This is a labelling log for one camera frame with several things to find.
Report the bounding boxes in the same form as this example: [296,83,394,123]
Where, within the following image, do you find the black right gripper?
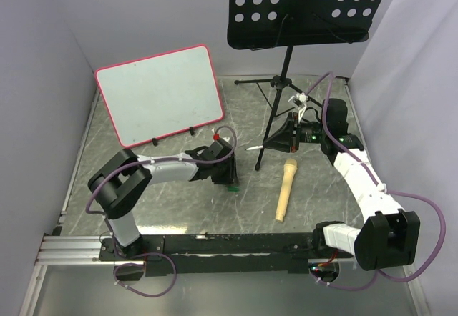
[263,112,328,153]

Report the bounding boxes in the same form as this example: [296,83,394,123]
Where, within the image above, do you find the green capped whiteboard marker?
[245,145,263,151]

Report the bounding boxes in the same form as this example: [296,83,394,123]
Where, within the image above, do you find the pink framed whiteboard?
[94,44,225,148]

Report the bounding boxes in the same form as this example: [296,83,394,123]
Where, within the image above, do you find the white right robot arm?
[263,94,420,270]

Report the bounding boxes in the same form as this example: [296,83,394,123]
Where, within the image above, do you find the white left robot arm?
[86,137,238,260]

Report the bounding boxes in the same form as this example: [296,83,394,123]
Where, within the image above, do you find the beige toy microphone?
[275,159,298,222]

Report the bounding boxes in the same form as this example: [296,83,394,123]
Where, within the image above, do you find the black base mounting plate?
[99,232,335,277]

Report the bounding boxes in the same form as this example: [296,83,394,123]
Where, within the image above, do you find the black music stand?
[226,0,395,172]

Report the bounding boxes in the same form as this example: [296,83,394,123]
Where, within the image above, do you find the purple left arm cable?
[85,126,238,298]

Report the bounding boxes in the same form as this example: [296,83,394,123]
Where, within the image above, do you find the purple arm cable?
[85,126,238,298]
[306,71,447,291]

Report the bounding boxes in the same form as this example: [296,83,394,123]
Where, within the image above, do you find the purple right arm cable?
[306,71,447,291]

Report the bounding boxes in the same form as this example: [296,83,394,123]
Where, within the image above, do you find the aluminium rail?
[35,233,104,265]

